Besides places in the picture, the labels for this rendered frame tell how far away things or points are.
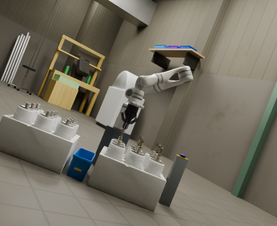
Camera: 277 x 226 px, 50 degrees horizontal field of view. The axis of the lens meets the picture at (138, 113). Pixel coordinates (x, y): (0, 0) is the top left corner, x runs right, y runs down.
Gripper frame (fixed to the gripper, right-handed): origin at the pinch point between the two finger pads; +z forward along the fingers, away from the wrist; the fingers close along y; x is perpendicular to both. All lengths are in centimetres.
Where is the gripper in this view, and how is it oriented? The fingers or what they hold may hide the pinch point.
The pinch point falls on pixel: (125, 126)
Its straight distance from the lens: 189.8
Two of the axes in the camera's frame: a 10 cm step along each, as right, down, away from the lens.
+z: -3.7, 9.3, -0.2
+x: 3.4, 1.2, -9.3
